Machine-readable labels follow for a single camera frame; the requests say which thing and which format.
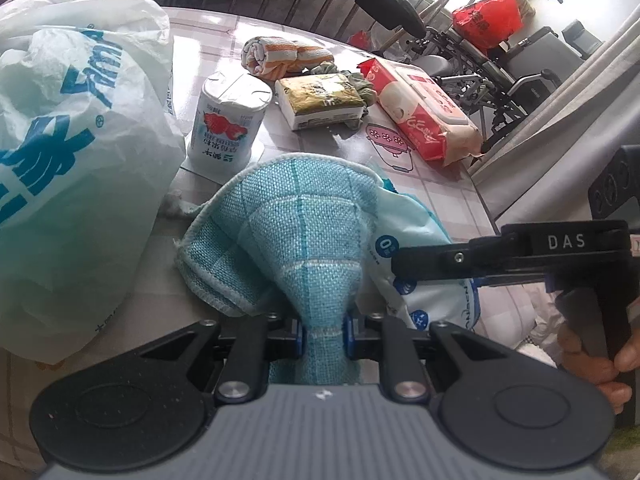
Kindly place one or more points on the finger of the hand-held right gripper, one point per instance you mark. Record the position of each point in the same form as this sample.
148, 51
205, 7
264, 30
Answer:
450, 260

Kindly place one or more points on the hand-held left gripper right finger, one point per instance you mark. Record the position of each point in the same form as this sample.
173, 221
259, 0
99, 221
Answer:
348, 340

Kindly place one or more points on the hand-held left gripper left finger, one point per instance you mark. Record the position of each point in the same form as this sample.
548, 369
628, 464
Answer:
298, 340

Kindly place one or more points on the blue and white wipes packet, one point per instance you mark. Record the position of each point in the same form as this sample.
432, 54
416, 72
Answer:
415, 225

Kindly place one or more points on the light blue woven cloth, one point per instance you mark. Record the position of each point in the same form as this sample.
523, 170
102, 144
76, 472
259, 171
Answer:
280, 220

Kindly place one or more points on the green camouflage scrunchie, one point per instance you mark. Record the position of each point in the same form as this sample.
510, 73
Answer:
362, 87

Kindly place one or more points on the orange striped towel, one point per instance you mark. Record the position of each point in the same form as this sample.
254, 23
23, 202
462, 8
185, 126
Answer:
285, 55

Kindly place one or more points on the person's right hand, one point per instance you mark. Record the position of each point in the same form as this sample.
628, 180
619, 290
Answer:
585, 367

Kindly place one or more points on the cream curtain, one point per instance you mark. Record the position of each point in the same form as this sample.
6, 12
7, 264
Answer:
550, 160

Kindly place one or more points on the red wet wipes pack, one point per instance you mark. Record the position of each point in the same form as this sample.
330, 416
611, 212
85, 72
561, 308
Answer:
425, 120

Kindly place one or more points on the black wheelchair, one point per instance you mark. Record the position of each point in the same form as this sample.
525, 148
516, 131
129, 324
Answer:
537, 87

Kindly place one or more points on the crumpled white tissue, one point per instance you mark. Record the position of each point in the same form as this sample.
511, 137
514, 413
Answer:
175, 204

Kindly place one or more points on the olive green packet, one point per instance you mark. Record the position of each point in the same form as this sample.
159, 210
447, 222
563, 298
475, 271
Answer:
320, 92

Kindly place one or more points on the white strawberry print cup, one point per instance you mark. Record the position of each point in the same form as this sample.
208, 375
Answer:
225, 125

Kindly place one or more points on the red plastic bag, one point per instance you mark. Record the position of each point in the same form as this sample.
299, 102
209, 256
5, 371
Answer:
487, 17

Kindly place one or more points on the white plastic bag blue print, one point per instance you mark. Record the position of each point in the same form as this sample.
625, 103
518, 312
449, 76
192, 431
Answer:
75, 185

